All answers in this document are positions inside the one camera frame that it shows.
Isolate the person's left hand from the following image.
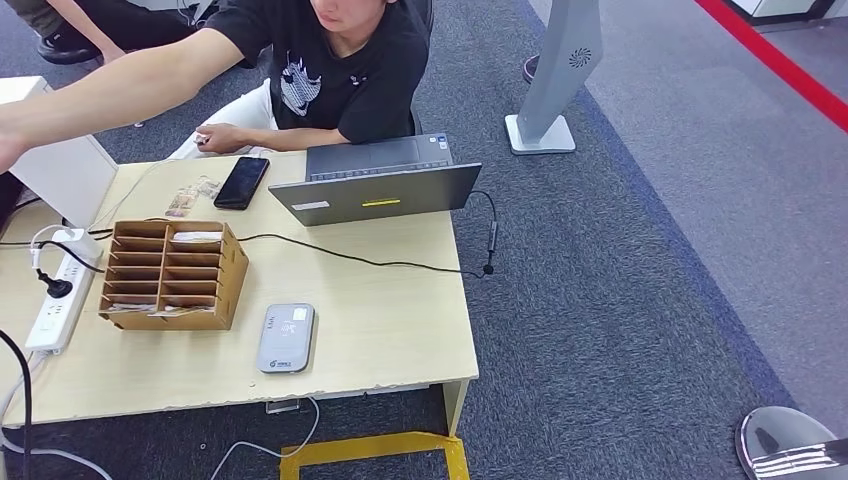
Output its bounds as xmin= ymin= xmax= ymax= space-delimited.
xmin=193 ymin=123 xmax=250 ymax=155

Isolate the person's right hand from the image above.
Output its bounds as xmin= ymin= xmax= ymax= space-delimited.
xmin=0 ymin=119 xmax=31 ymax=175

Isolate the grey card reader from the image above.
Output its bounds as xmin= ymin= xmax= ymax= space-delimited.
xmin=256 ymin=302 xmax=317 ymax=375

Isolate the person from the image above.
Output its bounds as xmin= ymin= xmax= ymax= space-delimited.
xmin=0 ymin=0 xmax=220 ymax=68
xmin=0 ymin=0 xmax=432 ymax=175

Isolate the cardboard card organizer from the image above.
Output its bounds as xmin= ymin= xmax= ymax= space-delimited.
xmin=98 ymin=219 xmax=250 ymax=332

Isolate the black smartphone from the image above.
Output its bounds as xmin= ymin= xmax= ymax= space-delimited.
xmin=213 ymin=156 xmax=272 ymax=212

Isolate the grey laptop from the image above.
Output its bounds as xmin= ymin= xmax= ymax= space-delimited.
xmin=267 ymin=134 xmax=484 ymax=229

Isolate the white power strip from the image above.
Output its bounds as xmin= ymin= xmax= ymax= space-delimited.
xmin=25 ymin=250 xmax=101 ymax=354

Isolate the light wooden desk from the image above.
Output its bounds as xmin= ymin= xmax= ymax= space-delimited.
xmin=0 ymin=150 xmax=480 ymax=439

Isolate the grey kiosk stand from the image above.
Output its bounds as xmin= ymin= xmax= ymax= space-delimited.
xmin=504 ymin=0 xmax=605 ymax=156

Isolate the yellow floor tape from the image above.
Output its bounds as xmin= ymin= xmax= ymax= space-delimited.
xmin=278 ymin=431 xmax=471 ymax=480

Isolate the white cabinet black base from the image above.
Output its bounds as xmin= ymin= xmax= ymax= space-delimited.
xmin=725 ymin=0 xmax=837 ymax=26

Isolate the white charger with cable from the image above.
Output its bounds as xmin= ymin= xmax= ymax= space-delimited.
xmin=29 ymin=223 xmax=105 ymax=270

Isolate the black plug with cable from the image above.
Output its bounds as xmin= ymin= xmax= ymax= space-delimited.
xmin=0 ymin=238 xmax=107 ymax=301

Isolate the black laptop cable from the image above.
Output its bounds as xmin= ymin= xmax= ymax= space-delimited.
xmin=87 ymin=190 xmax=498 ymax=280

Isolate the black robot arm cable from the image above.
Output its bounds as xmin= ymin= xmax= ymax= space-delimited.
xmin=0 ymin=329 xmax=34 ymax=480

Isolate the thin white cable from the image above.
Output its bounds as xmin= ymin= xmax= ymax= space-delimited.
xmin=209 ymin=396 xmax=321 ymax=480

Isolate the thick grey cable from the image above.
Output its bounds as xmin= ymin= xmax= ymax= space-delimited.
xmin=0 ymin=351 xmax=115 ymax=480

